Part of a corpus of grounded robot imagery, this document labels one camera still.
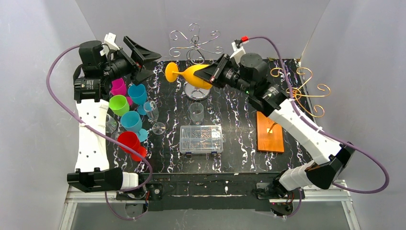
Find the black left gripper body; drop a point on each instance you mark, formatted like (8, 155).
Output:
(133, 63)

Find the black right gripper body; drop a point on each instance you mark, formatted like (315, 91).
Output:
(220, 70)

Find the clear glass wine glass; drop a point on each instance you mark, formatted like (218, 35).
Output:
(151, 109)
(110, 124)

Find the green plastic wine glass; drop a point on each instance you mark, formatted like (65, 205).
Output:
(119, 105)

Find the silver wire glass rack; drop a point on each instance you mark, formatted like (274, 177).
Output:
(194, 55)

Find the yellow plastic wine glass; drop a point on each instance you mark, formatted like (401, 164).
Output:
(172, 72)

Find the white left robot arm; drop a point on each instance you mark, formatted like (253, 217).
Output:
(102, 63)

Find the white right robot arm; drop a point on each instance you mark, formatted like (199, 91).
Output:
(329, 157)

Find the red plastic wine glass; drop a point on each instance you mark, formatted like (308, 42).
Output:
(131, 140)

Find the blue plastic wine glass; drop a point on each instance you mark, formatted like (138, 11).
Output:
(138, 94)
(131, 121)

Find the clear plastic screw box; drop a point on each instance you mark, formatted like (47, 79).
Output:
(201, 140)

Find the pink plastic wine glass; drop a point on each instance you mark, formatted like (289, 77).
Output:
(119, 88)

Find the orange wooden rack base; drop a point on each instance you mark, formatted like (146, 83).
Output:
(269, 135)

